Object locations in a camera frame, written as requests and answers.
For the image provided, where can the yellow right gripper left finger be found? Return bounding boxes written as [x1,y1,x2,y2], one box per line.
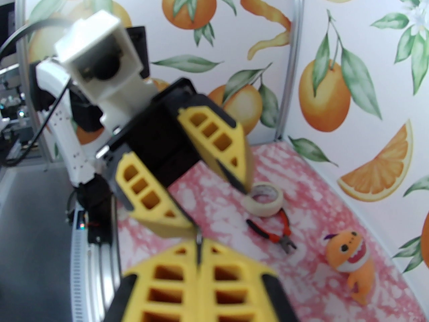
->
[112,239,200,322]

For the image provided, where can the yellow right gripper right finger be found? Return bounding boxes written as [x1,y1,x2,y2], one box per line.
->
[200,239,299,322]

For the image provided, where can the beige masking tape roll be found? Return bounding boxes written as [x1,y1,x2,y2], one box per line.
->
[246,181,284,218]

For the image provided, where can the orange plush toy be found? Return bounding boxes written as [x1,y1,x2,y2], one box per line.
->
[323,230,375,305]

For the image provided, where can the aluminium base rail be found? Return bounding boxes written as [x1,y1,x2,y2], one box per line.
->
[88,240,122,322]

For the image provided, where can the red-handled pliers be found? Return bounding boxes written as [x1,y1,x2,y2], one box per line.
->
[246,208,298,255]

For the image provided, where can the perforated metal cable tray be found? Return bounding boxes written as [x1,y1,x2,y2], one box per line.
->
[71,210,88,322]

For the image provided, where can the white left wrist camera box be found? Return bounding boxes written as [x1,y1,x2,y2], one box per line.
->
[55,10,159,130]

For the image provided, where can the aluminium frame post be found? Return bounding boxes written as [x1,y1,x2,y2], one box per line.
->
[15,0,55,163]
[275,0,306,142]

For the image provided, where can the black left camera cable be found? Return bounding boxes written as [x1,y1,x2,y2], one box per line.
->
[0,18,72,167]

